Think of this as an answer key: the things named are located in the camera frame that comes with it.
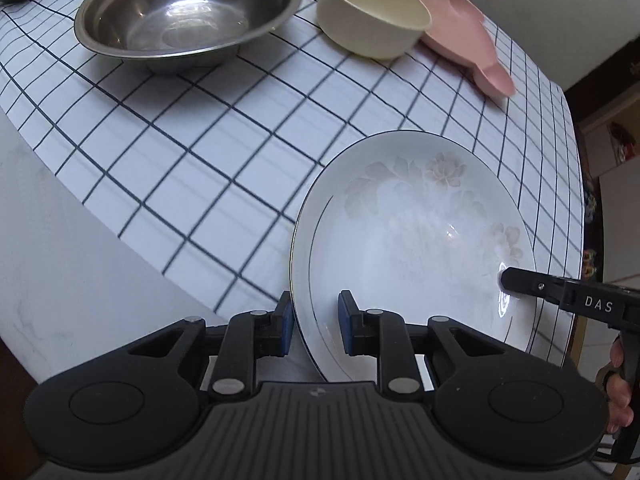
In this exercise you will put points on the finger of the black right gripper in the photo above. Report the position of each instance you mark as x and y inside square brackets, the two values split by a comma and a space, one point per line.
[521, 282]

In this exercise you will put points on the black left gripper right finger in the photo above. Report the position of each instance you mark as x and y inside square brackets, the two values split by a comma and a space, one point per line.
[499, 404]

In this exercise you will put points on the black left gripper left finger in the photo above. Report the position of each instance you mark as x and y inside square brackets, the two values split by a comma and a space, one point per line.
[142, 401]

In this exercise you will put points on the white floral porcelain plate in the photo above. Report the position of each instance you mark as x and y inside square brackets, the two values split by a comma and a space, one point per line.
[412, 223]

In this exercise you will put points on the pink bear-shaped plate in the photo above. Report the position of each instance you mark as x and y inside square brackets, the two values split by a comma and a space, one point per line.
[459, 35]

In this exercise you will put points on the cream plastic bowl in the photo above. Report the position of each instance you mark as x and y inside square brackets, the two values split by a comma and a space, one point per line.
[379, 29]

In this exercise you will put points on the large stainless steel bowl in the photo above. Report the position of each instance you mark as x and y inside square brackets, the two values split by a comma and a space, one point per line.
[170, 36]

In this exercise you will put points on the right hand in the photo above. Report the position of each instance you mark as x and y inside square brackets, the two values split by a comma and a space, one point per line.
[620, 414]

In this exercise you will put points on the white black grid tablecloth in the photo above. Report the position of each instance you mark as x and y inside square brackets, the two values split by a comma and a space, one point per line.
[130, 199]

